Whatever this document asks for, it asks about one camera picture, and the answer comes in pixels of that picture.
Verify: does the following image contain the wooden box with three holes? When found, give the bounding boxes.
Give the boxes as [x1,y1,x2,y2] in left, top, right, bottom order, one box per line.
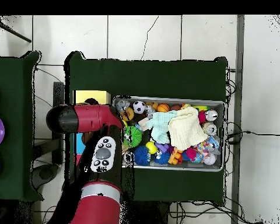
[73,90,112,164]

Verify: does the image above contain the shallow clear plastic bin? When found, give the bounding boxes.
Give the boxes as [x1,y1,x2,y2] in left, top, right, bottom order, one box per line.
[111,94,226,173]

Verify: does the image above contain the green spiky ball with eyes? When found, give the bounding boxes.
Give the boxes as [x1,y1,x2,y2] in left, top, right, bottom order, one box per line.
[123,125,143,148]

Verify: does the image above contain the orange ball with holes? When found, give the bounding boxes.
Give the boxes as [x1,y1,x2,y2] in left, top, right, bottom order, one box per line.
[120,106,135,122]

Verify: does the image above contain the small soccer ball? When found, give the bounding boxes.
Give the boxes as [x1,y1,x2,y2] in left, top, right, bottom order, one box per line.
[132,100,147,114]

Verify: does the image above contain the light blue cloth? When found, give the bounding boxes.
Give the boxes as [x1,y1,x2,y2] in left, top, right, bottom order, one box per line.
[144,110,178,144]

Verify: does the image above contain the small orange basketball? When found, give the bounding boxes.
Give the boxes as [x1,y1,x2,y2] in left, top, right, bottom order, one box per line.
[156,103,170,114]

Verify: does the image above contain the blue spiky ball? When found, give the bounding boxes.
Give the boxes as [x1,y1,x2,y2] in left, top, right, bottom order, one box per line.
[133,145,152,166]

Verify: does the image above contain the cream waffle cloth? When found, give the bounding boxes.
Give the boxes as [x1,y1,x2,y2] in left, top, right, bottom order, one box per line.
[167,106,209,152]

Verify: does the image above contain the white baseball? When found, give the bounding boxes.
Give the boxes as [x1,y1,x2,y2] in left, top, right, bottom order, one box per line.
[202,153,217,166]

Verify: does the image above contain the black upright stand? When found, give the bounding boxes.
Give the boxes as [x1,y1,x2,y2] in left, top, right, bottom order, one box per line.
[52,81,65,165]

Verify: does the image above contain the grey stand foot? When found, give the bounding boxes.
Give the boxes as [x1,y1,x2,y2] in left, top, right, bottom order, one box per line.
[32,163,60,190]

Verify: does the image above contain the dark green side table cloth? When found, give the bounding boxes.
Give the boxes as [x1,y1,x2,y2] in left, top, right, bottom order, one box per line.
[0,50,44,202]

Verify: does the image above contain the black tripod leg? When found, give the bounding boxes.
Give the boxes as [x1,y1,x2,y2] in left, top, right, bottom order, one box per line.
[0,16,32,43]

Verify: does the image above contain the black floor cable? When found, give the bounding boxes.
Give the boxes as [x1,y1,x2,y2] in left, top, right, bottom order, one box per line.
[225,130,280,144]

